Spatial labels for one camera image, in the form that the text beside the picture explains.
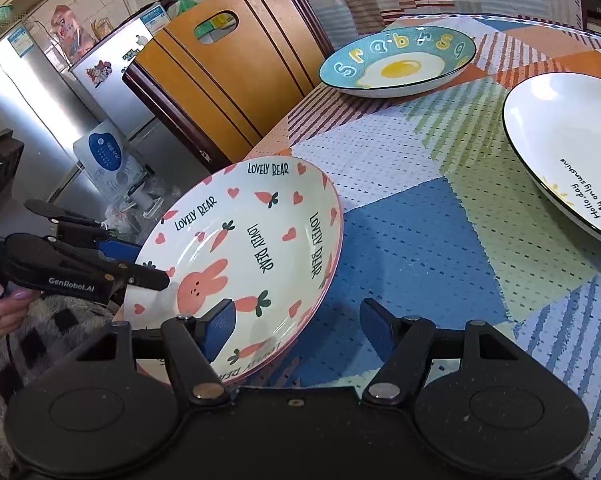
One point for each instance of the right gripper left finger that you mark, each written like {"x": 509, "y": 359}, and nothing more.
{"x": 192, "y": 344}

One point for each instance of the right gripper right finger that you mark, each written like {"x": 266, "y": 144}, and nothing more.
{"x": 403, "y": 345}

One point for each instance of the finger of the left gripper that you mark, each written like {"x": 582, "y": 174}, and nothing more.
{"x": 79, "y": 231}
{"x": 48, "y": 265}

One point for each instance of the pink rabbit carrot plate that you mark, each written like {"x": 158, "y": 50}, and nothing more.
{"x": 265, "y": 233}

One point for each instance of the blue fried egg plate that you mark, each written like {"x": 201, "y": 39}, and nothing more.
{"x": 399, "y": 62}

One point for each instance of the black white plaid clothing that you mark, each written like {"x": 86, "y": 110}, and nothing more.
{"x": 54, "y": 326}

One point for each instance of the silver refrigerator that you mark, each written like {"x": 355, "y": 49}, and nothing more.
{"x": 49, "y": 105}

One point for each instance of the white blue cardboard box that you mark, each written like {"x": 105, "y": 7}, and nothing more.
{"x": 109, "y": 165}

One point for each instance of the colourful patchwork tablecloth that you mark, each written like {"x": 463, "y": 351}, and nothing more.
{"x": 440, "y": 219}

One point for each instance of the white black-rimmed plate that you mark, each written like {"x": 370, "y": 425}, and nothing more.
{"x": 553, "y": 124}

